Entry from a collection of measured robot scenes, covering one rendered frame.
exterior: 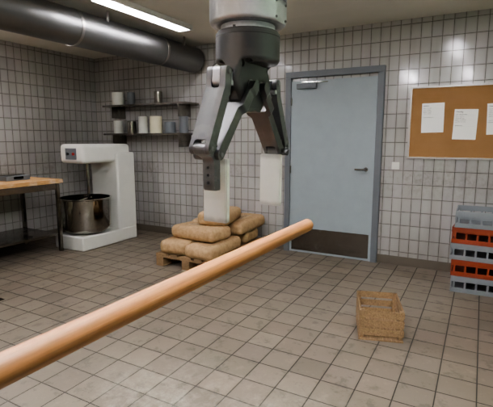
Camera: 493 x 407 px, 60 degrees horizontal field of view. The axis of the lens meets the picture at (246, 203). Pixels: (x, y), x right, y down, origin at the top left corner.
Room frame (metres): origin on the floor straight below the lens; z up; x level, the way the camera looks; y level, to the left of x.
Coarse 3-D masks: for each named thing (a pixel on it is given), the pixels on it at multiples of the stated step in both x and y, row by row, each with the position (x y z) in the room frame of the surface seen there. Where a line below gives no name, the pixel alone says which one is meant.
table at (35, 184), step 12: (24, 180) 5.01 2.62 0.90; (36, 180) 5.01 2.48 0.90; (48, 180) 5.03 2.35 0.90; (60, 180) 5.16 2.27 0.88; (0, 192) 4.55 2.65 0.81; (12, 192) 4.67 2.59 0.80; (24, 192) 4.79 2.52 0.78; (24, 204) 5.51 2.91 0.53; (60, 204) 5.18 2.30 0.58; (24, 216) 5.50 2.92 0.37; (60, 216) 5.17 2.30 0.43; (24, 228) 5.45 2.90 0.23; (60, 228) 5.16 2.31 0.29; (0, 240) 4.78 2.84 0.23; (12, 240) 4.78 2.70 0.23; (24, 240) 4.78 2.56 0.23; (60, 240) 5.15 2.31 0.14
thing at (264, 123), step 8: (264, 88) 0.52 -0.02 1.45; (264, 96) 0.52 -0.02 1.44; (264, 104) 0.53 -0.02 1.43; (272, 104) 0.54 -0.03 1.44; (264, 112) 0.54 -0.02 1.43; (256, 120) 0.55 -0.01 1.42; (264, 120) 0.55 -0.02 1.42; (272, 120) 0.55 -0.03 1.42; (256, 128) 0.56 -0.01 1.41; (264, 128) 0.56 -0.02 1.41; (272, 128) 0.55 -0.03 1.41; (264, 136) 0.57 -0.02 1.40; (272, 136) 0.56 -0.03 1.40; (264, 144) 0.58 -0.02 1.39; (272, 144) 0.57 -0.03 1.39; (280, 144) 0.58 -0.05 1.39; (264, 152) 0.59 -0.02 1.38; (280, 152) 0.58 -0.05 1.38; (288, 152) 0.58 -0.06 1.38
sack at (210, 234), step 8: (176, 224) 4.64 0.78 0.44; (184, 224) 4.62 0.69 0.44; (176, 232) 4.58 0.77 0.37; (184, 232) 4.51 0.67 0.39; (192, 232) 4.44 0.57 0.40; (200, 232) 4.38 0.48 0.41; (208, 232) 4.33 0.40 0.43; (216, 232) 4.36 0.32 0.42; (224, 232) 4.46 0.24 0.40; (200, 240) 4.39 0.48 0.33; (208, 240) 4.32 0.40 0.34; (216, 240) 4.36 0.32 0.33
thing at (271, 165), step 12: (264, 156) 0.58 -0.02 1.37; (276, 156) 0.57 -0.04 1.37; (264, 168) 0.58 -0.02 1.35; (276, 168) 0.57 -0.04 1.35; (264, 180) 0.58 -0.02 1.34; (276, 180) 0.57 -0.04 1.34; (264, 192) 0.58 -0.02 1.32; (276, 192) 0.57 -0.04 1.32; (264, 204) 0.58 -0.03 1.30; (276, 204) 0.57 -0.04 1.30
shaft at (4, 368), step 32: (224, 256) 0.67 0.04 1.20; (256, 256) 0.75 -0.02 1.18; (160, 288) 0.52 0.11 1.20; (192, 288) 0.58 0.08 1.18; (96, 320) 0.43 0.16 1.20; (128, 320) 0.46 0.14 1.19; (0, 352) 0.35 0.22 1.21; (32, 352) 0.36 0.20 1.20; (64, 352) 0.39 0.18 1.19; (0, 384) 0.33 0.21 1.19
